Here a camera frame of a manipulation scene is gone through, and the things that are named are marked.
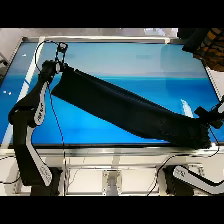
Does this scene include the black cable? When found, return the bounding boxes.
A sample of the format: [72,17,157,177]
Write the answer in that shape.
[146,126,222,197]
[33,39,67,168]

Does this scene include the black pants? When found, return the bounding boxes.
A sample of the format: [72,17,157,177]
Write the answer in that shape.
[50,64,213,150]

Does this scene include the orange black striped garment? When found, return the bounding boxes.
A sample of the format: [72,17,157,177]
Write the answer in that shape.
[194,28,224,73]

